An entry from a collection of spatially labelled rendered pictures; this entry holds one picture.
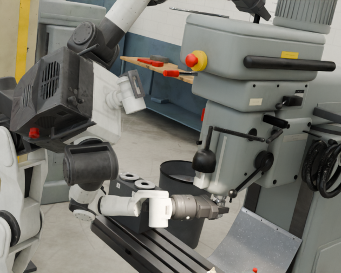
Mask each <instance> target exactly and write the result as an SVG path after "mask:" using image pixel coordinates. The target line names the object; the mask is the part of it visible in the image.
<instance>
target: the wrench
mask: <svg viewBox="0 0 341 273"><path fill-rule="evenodd" d="M169 9H171V10H177V11H184V12H191V13H196V14H203V15H210V16H218V17H224V18H229V16H225V15H219V14H212V13H208V12H201V11H194V10H187V9H180V8H174V7H169Z"/></svg>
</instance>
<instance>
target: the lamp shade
mask: <svg viewBox="0 0 341 273"><path fill-rule="evenodd" d="M216 163H217V161H216V156H215V154H214V153H213V152H212V151H211V150H210V149H209V150H206V149H204V148H202V149H200V150H198V151H197V152H196V153H195V155H194V157H193V161H192V169H194V170H196V171H198V172H202V173H213V172H214V171H215V167H216Z"/></svg>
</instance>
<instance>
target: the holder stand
mask: <svg viewBox="0 0 341 273"><path fill-rule="evenodd" d="M138 190H155V191H163V189H161V188H159V187H157V186H156V185H155V184H154V183H153V182H151V181H147V180H144V179H142V178H140V177H139V175H137V174H135V173H131V172H122V173H120V174H119V175H118V177H117V179H116V180H113V181H110V184H109V192H108V195H112V196H119V197H132V196H133V195H134V194H135V193H136V192H137V191H138ZM144 202H149V198H147V199H146V200H145V201H144ZM111 217H112V218H114V219H116V220H117V221H118V222H120V223H122V224H123V225H125V226H126V227H128V228H130V229H131V230H133V231H134V232H136V233H137V234H140V233H142V232H145V231H148V230H151V229H153V228H155V227H149V212H144V211H143V203H142V207H141V213H140V215H139V216H111Z"/></svg>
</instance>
